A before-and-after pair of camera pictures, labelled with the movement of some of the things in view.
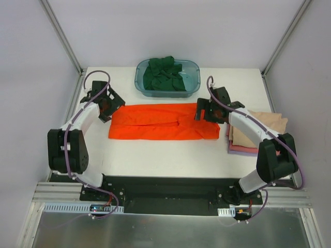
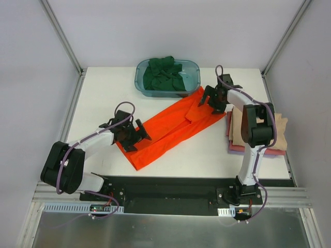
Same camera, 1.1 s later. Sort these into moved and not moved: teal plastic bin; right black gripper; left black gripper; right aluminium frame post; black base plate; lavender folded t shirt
Moved: right black gripper; left black gripper
Not moved: right aluminium frame post; teal plastic bin; black base plate; lavender folded t shirt
